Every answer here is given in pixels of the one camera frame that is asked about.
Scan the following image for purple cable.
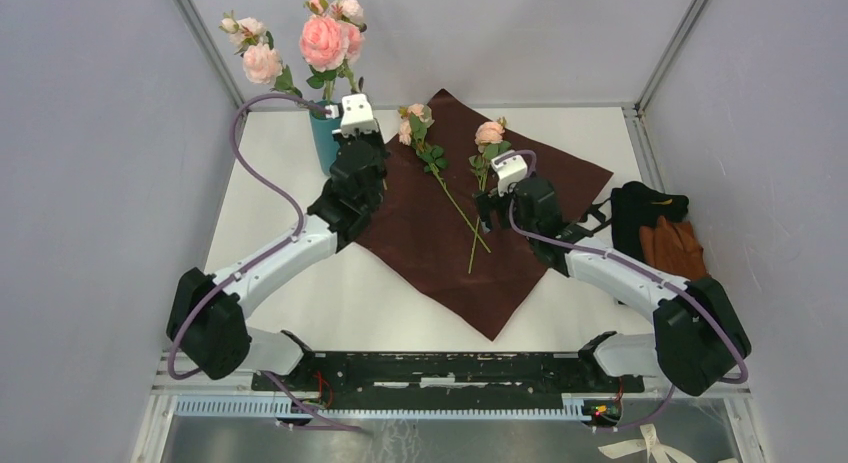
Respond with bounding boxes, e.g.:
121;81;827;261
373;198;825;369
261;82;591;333
165;93;333;433
491;149;750;432

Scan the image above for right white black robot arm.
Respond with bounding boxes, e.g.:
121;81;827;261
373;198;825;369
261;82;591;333
473;176;752;396

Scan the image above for black ribbon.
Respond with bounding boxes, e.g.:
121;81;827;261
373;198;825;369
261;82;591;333
578;198;612;233

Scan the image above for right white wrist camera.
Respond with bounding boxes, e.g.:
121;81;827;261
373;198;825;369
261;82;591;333
491;151;529;196

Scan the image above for teal ceramic vase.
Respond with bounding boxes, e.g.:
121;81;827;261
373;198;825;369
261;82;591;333
309;111;341;176

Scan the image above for pink flower stem in vase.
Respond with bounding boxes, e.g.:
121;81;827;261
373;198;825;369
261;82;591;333
219;12;302;97

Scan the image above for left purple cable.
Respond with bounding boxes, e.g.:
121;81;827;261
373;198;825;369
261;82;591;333
165;93;333;433

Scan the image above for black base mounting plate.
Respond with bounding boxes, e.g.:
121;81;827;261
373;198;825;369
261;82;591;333
280;351;645;410

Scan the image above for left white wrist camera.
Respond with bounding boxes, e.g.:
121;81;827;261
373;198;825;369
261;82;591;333
324;93;380;138

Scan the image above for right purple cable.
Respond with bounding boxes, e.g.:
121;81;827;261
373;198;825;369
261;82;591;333
491;149;750;432

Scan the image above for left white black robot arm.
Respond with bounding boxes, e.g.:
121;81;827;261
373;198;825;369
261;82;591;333
166;132;389;391

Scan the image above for white paper strip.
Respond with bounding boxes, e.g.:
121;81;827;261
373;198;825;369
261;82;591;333
597;424;741;463

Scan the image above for single peach rose stem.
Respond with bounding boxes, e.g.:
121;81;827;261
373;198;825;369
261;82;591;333
466;117;513;276

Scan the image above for orange cloth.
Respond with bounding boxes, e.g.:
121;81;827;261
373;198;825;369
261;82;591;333
639;216;709;281

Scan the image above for white slotted cable duct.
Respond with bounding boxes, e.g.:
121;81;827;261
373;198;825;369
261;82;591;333
173;395;590;423

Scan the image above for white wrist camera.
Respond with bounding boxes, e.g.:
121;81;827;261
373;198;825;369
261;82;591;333
491;151;529;196
324;93;380;138

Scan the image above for black cloth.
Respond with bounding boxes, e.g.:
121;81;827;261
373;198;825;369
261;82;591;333
610;181;690;262

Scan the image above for red paper bouquet wrapper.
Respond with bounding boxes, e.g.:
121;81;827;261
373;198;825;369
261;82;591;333
354;88;615;343

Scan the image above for pale pink rose stem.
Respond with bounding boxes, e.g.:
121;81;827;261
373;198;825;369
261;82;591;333
397;103;491;253

